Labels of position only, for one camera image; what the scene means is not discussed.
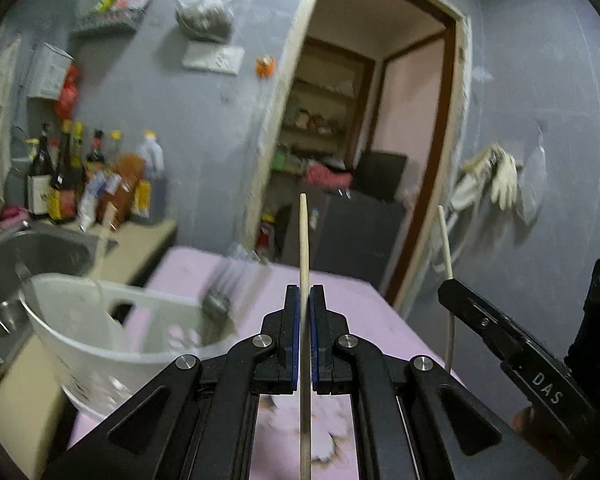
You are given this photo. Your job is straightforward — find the pink floral tablecloth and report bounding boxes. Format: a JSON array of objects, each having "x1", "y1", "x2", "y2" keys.
[{"x1": 69, "y1": 245, "x2": 462, "y2": 480}]

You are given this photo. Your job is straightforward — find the hanging clear plastic bags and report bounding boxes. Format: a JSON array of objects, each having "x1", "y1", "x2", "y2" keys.
[{"x1": 174, "y1": 0, "x2": 247, "y2": 44}]

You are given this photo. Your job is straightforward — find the pink rag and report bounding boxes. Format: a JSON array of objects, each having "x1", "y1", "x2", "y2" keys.
[{"x1": 0, "y1": 204, "x2": 32, "y2": 229}]

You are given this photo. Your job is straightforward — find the pink cloth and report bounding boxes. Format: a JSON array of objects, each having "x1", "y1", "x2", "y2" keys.
[{"x1": 301, "y1": 163, "x2": 354, "y2": 189}]

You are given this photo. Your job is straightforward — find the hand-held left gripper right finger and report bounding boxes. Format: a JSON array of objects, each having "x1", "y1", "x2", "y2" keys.
[{"x1": 311, "y1": 285, "x2": 561, "y2": 480}]

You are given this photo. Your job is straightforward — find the grey wall shelf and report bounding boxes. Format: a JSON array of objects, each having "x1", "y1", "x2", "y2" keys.
[{"x1": 69, "y1": 6, "x2": 147, "y2": 37}]

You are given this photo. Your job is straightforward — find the white plastic utensil holder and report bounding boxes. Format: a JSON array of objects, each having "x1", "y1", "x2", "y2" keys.
[{"x1": 18, "y1": 271, "x2": 239, "y2": 424}]

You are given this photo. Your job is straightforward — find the tall soy sauce bottle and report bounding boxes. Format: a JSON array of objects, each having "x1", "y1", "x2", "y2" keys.
[{"x1": 48, "y1": 119, "x2": 79, "y2": 224}]

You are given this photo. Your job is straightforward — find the person's right hand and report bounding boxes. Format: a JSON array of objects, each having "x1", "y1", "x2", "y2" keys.
[{"x1": 511, "y1": 405, "x2": 537, "y2": 436}]

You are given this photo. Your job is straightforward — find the clear plastic wall bag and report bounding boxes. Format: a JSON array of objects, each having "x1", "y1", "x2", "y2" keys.
[{"x1": 516, "y1": 126, "x2": 549, "y2": 227}]

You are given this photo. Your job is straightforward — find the dark grey cabinet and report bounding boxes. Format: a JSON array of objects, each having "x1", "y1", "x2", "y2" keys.
[{"x1": 279, "y1": 189, "x2": 407, "y2": 302}]

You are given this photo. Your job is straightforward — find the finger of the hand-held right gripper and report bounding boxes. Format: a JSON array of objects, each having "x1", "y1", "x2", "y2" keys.
[{"x1": 438, "y1": 278, "x2": 529, "y2": 364}]

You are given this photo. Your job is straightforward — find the red plastic bag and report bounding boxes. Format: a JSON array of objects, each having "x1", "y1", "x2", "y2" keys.
[{"x1": 54, "y1": 64, "x2": 82, "y2": 119}]

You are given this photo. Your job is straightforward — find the white wall box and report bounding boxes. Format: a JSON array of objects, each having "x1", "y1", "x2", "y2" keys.
[{"x1": 27, "y1": 41, "x2": 74, "y2": 102}]

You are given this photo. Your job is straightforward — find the white and blue bag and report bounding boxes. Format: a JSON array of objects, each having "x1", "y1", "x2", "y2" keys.
[{"x1": 77, "y1": 169, "x2": 112, "y2": 232}]

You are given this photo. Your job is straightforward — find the black box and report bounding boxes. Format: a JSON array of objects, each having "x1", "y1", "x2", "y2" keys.
[{"x1": 354, "y1": 149, "x2": 409, "y2": 204}]

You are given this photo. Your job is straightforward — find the wooden door frame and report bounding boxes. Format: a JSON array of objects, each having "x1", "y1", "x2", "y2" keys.
[{"x1": 239, "y1": 0, "x2": 474, "y2": 319}]

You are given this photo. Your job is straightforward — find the white wall socket panel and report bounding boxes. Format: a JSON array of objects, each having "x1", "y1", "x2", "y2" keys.
[{"x1": 181, "y1": 41, "x2": 246, "y2": 74}]

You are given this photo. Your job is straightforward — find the wooden chopstick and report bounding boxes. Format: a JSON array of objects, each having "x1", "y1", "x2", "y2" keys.
[
  {"x1": 298, "y1": 193, "x2": 313, "y2": 480},
  {"x1": 436, "y1": 205, "x2": 457, "y2": 376}
]

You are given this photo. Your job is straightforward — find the yellow cap sauce bottle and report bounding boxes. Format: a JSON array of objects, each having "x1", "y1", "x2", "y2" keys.
[{"x1": 72, "y1": 121, "x2": 87, "y2": 172}]

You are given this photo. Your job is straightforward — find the red and white canister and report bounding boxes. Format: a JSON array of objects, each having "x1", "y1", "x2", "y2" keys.
[{"x1": 254, "y1": 211, "x2": 277, "y2": 262}]

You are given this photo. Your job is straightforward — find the wooden shelf unit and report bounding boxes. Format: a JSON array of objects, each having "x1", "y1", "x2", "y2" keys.
[{"x1": 274, "y1": 39, "x2": 377, "y2": 177}]

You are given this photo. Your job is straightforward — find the white pipe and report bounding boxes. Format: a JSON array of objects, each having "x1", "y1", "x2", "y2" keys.
[{"x1": 431, "y1": 209, "x2": 462, "y2": 273}]

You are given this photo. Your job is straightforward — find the dark wine bottle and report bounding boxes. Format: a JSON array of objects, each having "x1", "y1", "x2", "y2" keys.
[{"x1": 26, "y1": 123, "x2": 54, "y2": 219}]

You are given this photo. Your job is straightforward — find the large dark liquid jug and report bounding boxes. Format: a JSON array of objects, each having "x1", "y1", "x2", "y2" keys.
[{"x1": 129, "y1": 130, "x2": 167, "y2": 224}]

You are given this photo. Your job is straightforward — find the steel sink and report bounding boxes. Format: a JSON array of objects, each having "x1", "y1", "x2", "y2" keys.
[{"x1": 0, "y1": 221, "x2": 119, "y2": 362}]

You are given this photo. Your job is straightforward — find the hanging cream gloves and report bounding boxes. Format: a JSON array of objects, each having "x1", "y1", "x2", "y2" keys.
[{"x1": 451, "y1": 141, "x2": 523, "y2": 224}]

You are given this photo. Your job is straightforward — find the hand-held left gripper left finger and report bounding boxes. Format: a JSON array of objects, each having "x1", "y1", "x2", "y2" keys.
[{"x1": 42, "y1": 285, "x2": 300, "y2": 480}]

